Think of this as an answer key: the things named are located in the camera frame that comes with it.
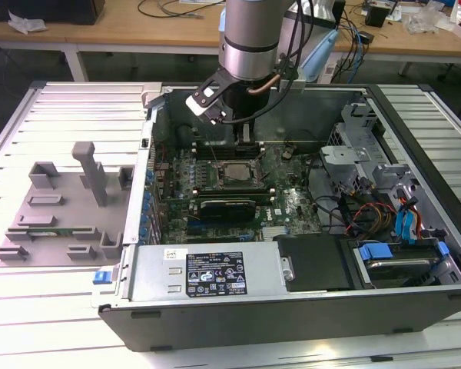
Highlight green motherboard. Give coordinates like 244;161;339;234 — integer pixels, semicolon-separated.
151;144;323;245

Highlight wooden desk white frame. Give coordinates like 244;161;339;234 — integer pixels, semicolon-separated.
0;7;224;81
332;11;461;78

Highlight black graphics card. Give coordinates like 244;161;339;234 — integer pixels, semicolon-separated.
197;198;257;223

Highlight crumpled white paper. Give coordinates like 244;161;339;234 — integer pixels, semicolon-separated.
7;9;48;35

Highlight silver metal drive bracket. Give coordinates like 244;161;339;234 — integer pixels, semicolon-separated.
318;145;372;181

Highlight green RAM stick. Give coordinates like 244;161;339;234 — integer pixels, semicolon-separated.
7;228;97;237

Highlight blue data wire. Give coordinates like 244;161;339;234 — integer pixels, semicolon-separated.
394;195;420;247

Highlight black plastic shroud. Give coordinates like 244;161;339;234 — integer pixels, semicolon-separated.
272;234;354;293

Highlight black open PC case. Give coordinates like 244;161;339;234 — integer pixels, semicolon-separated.
98;82;461;353

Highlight CPU socket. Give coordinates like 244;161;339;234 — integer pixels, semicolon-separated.
216;160;256;188

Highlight white wrist camera black mount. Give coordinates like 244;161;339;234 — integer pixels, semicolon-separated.
184;70;228;126

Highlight silver power supply unit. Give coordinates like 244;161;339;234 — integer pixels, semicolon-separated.
129;241;287;301

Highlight silver chipset heatsink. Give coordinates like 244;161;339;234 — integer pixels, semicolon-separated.
263;226;289;241

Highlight hard disk blue carrier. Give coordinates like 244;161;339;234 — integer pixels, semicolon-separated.
353;240;451;289

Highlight grey plastic parts rack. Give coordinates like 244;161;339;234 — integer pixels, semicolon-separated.
0;141;135;270

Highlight small black box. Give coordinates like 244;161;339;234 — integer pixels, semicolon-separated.
364;2;390;28

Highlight clear plastic bags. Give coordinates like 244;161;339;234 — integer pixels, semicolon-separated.
403;3;456;35

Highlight large black box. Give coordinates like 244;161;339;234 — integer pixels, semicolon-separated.
0;0;105;26

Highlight black RAM slot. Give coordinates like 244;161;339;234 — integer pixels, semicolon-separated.
193;185;272;195
191;141;264;151
194;191;274;204
194;149;265;161

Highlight multicolour power wire bundle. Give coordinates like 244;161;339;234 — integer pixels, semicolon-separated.
343;191;395;236

